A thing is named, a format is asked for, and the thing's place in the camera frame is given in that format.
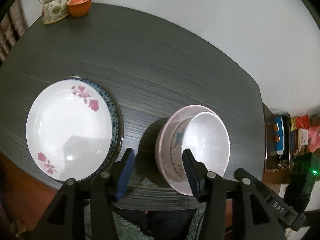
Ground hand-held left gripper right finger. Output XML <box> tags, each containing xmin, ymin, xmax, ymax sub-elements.
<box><xmin>182</xmin><ymin>149</ymin><xmax>288</xmax><ymax>240</ymax></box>

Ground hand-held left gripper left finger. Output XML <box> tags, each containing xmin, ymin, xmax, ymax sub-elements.
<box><xmin>36</xmin><ymin>148</ymin><xmax>135</xmax><ymax>240</ymax></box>

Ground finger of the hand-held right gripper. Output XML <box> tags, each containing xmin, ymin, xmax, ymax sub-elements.
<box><xmin>234</xmin><ymin>168</ymin><xmax>275</xmax><ymax>203</ymax></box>

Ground white bowl with blue band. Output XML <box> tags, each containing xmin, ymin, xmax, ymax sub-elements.
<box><xmin>172</xmin><ymin>112</ymin><xmax>231</xmax><ymax>180</ymax></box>

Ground large blue floral plate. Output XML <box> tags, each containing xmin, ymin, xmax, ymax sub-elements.
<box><xmin>67</xmin><ymin>76</ymin><xmax>125</xmax><ymax>182</ymax></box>

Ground white plate with pink roses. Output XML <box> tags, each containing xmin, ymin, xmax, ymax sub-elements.
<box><xmin>26</xmin><ymin>79</ymin><xmax>113</xmax><ymax>183</ymax></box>

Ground wooden shelf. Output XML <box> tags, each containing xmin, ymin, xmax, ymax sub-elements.
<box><xmin>262</xmin><ymin>102</ymin><xmax>320</xmax><ymax>173</ymax></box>

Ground person's legs in dark pants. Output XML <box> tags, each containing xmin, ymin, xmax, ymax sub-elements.
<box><xmin>112</xmin><ymin>203</ymin><xmax>198</xmax><ymax>240</ymax></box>

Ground blue box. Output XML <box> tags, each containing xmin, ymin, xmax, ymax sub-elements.
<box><xmin>271</xmin><ymin>115</ymin><xmax>288</xmax><ymax>156</ymax></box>

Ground pink plastic bag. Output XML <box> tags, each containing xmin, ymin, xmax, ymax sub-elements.
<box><xmin>307</xmin><ymin>126</ymin><xmax>320</xmax><ymax>153</ymax></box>

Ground red packet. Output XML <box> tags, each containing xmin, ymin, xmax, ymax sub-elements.
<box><xmin>291</xmin><ymin>114</ymin><xmax>311</xmax><ymax>131</ymax></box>

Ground wooden cabinet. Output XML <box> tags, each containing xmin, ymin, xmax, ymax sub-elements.
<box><xmin>0</xmin><ymin>152</ymin><xmax>61</xmax><ymax>240</ymax></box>

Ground orange lidded cup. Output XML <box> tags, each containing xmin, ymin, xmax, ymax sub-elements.
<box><xmin>67</xmin><ymin>0</ymin><xmax>94</xmax><ymax>18</ymax></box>

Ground beige patterned curtain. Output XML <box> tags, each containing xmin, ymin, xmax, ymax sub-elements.
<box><xmin>0</xmin><ymin>4</ymin><xmax>27</xmax><ymax>63</ymax></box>

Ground floral ceramic teapot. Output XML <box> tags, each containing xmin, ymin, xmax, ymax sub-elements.
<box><xmin>39</xmin><ymin>0</ymin><xmax>85</xmax><ymax>25</ymax></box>

